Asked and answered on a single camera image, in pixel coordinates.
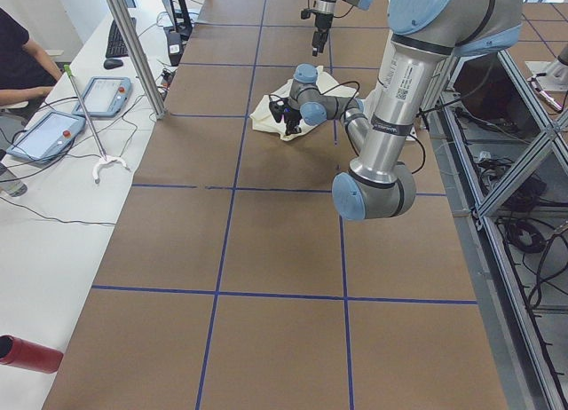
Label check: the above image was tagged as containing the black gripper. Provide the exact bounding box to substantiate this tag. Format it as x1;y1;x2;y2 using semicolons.
285;98;302;136
312;12;333;57

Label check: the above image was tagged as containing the cream long-sleeve cat shirt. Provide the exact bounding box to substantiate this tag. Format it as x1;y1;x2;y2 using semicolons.
250;64;363;141

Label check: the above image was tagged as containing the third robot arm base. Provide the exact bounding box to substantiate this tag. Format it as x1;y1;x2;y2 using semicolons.
525;46;567;93

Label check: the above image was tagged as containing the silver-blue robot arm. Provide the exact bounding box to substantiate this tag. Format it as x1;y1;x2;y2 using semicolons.
283;0;523;220
302;0;374;57

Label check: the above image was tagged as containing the black power adapter box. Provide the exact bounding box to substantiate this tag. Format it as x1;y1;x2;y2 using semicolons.
164;28;183;67

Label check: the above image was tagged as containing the metal reacher grabber stick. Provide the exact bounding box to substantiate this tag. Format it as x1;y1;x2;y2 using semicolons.
64;64;130;185

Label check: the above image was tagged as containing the far teach pendant tablet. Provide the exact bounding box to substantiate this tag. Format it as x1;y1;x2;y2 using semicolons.
82;76;132;118

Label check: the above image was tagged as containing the teach pendant tablet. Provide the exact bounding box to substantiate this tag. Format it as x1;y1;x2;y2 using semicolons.
6;110;85;164
82;76;132;118

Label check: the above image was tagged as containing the black computer mouse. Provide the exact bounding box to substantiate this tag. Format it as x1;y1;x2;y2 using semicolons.
103;59;123;70

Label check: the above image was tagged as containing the black keyboard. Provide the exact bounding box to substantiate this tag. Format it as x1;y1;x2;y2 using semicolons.
105;20;129;59

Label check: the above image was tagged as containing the near teach pendant tablet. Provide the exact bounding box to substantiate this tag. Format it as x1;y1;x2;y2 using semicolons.
6;110;85;164

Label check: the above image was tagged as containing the seated person dark shirt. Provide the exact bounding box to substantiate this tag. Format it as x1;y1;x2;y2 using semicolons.
1;9;62;106

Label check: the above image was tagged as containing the clear plastic bottle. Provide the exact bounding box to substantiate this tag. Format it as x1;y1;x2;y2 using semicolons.
0;162;28;197

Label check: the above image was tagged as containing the red water bottle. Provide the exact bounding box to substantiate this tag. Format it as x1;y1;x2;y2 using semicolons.
1;335;64;374

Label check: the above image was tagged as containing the aluminium frame post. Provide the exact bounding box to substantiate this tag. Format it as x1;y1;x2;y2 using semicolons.
106;0;166;120

